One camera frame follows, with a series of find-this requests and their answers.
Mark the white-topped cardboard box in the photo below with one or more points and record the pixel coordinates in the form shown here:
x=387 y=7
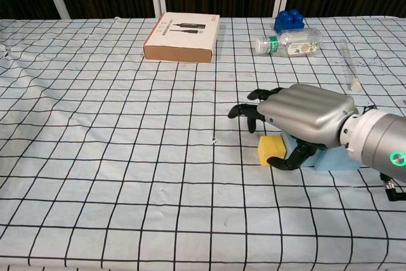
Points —
x=184 y=34

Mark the clear plastic bottle green label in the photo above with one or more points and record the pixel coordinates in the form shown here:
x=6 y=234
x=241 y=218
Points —
x=295 y=44

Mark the white black-grid tablecloth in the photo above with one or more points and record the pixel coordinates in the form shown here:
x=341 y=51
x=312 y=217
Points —
x=127 y=156

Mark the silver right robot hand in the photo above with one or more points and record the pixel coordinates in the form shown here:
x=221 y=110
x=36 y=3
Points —
x=307 y=109

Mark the clear test tube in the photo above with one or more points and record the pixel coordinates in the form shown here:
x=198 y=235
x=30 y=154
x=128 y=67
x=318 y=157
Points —
x=349 y=64

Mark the blue toy building block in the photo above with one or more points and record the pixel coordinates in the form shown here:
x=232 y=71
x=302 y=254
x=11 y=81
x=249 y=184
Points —
x=288 y=22

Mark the yellow foam cube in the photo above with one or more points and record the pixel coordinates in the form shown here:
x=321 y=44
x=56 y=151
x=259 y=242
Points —
x=269 y=147

